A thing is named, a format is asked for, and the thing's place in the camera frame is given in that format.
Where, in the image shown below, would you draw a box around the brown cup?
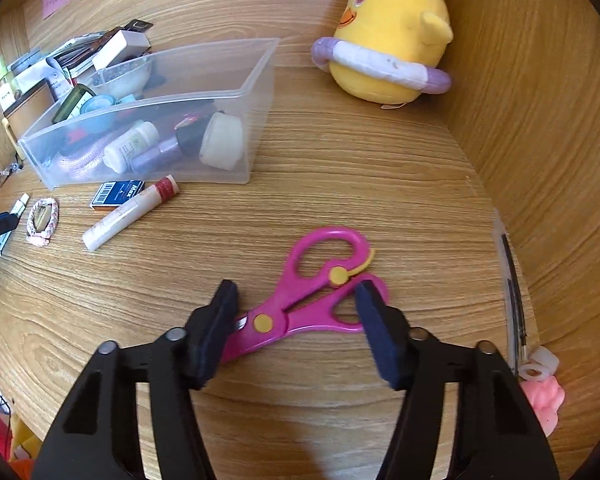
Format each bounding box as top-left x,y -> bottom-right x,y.
2,79 -> 59,147

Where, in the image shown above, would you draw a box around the braided hair tie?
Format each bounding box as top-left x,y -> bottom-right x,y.
25,197 -> 60,247

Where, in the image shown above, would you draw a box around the pink braided rope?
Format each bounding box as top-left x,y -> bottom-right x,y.
49,137 -> 107,182

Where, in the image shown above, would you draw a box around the yellow printed cloth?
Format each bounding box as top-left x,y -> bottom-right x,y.
7,409 -> 47,462

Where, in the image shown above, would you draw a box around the white box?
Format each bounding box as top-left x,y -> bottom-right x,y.
91,29 -> 151,71

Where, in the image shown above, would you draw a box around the clear plastic bin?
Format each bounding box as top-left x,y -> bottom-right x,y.
17,37 -> 281,190

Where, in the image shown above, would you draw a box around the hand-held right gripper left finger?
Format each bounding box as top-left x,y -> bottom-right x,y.
32,279 -> 241,480

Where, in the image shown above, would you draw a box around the pink pig toy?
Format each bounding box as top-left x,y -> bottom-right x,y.
517,345 -> 566,437

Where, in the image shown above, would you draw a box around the blue tape roll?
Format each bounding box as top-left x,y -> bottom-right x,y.
79,94 -> 117,132

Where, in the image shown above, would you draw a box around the pile of cards and booklets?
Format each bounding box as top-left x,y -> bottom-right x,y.
44,19 -> 154,87

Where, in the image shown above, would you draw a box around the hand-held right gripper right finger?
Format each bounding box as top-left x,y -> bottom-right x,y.
354,280 -> 561,480

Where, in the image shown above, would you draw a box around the lip balm stick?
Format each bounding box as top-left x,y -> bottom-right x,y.
82,174 -> 181,252

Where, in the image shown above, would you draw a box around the yellow chick plush toy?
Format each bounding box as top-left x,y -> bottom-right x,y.
311,0 -> 454,110

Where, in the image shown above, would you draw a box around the black pen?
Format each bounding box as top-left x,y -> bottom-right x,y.
494,209 -> 532,377

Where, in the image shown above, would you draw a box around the white bandage roll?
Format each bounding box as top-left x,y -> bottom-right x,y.
198,111 -> 245,171

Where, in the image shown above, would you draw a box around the pink scissors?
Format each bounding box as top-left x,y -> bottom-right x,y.
219,226 -> 389,364

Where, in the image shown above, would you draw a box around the green capped bottle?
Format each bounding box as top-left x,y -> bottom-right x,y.
0,55 -> 19,112

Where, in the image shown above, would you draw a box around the blue staple box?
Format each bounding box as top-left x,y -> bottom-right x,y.
89,178 -> 146,210

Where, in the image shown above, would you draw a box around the white pill bottle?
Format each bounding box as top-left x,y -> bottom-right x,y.
103,120 -> 160,171

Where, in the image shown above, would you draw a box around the green spray bottle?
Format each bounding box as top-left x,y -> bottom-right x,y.
52,83 -> 99,126

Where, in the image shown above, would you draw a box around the white small tube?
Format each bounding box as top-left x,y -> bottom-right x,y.
0,193 -> 31,257

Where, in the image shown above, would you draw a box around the clear glass bowl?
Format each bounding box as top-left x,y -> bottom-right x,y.
89,54 -> 154,99

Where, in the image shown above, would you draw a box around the purple and grey marker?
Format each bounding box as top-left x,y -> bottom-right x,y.
129,127 -> 209,174

